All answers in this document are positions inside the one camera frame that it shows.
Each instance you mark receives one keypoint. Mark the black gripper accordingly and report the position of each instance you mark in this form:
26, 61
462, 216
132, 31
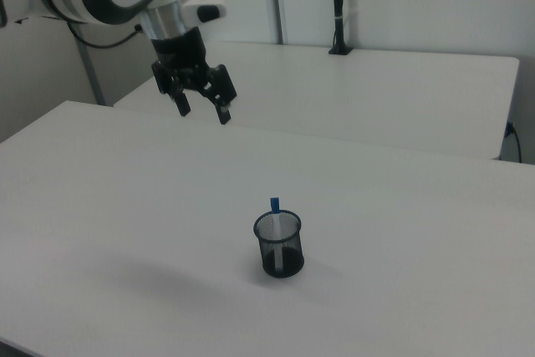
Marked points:
179, 49

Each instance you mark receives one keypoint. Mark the blue and white marker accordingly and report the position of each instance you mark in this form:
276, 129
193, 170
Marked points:
274, 205

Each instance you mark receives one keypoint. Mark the white side table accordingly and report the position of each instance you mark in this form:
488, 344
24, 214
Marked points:
376, 93

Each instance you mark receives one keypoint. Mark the black mesh pen cup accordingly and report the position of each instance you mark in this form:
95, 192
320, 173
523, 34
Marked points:
289, 263

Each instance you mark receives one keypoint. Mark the black camera pole with clamp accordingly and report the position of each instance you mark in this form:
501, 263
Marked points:
338, 18

